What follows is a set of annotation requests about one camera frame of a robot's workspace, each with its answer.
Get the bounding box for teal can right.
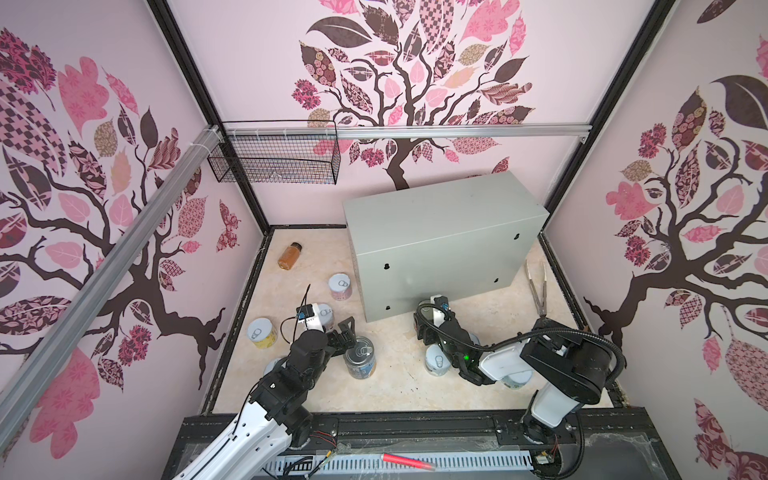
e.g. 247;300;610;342
501;370;533;390

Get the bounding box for aluminium rail wall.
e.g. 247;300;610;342
225;123;592;139
1;125;222;448

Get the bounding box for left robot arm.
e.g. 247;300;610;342
176;317;357;479

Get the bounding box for orange spice jar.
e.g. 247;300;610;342
278;242;303;270

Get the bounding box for metal kitchen tongs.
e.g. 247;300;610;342
524;261;547;318

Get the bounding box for aluminium rail back wall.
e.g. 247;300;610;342
225;123;592;139

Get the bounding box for pink marker pen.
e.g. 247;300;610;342
381;454;436;471

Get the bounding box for green label can left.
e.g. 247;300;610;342
263;357;287;376

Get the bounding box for white slotted cable duct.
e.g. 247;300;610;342
257;451;533;479

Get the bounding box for pink can white lid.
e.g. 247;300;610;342
315;303;334;331

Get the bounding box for black mounting rail base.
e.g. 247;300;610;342
161;407;682;480

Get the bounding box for aluminium rail left wall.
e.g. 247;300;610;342
1;125;222;448

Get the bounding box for black wire basket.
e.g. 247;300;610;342
208;120;341;185

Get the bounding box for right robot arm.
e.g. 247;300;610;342
413;300;626;445

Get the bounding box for blue label tall can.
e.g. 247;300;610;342
344;336;376;380

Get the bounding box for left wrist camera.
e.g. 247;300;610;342
296;304;316;321

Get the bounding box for yellow label can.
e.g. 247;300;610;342
246;317;277;349

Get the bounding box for la sicilia tomato can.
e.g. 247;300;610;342
418;299;436;318

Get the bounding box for teal can front middle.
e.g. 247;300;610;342
425;344;452;377

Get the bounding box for grey metal cabinet box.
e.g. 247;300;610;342
343;172;549;322

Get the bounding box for pink can near cabinet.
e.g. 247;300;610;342
328;272;352;301

